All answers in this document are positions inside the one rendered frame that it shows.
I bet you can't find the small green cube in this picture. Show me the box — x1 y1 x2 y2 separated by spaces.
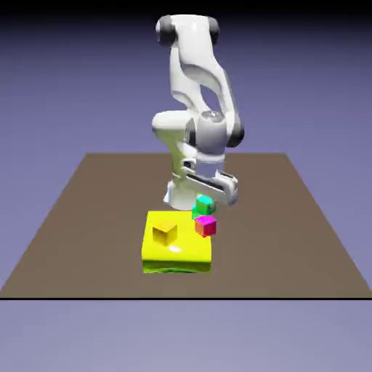
191 195 217 221

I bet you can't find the small yellow cube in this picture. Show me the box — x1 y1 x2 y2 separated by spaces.
152 222 179 246

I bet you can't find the large yellow box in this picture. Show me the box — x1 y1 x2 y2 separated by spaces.
141 210 213 275

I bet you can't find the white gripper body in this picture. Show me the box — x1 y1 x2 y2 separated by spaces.
182 167 240 206

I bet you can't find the small magenta cube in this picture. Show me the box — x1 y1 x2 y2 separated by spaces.
194 214 217 238

